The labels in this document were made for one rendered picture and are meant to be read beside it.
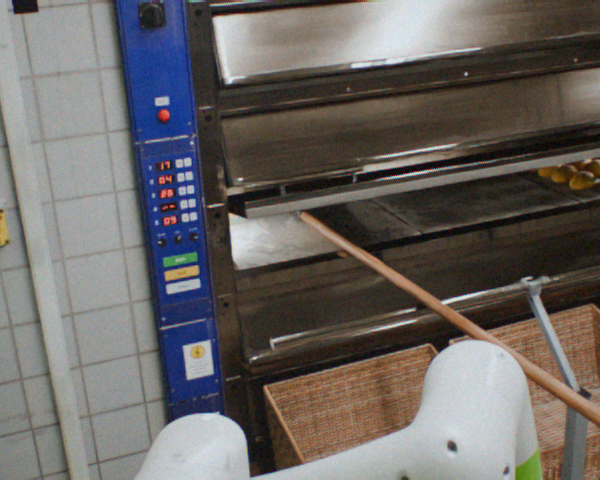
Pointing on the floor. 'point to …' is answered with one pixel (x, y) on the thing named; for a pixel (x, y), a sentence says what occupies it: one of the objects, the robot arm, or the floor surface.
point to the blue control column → (177, 69)
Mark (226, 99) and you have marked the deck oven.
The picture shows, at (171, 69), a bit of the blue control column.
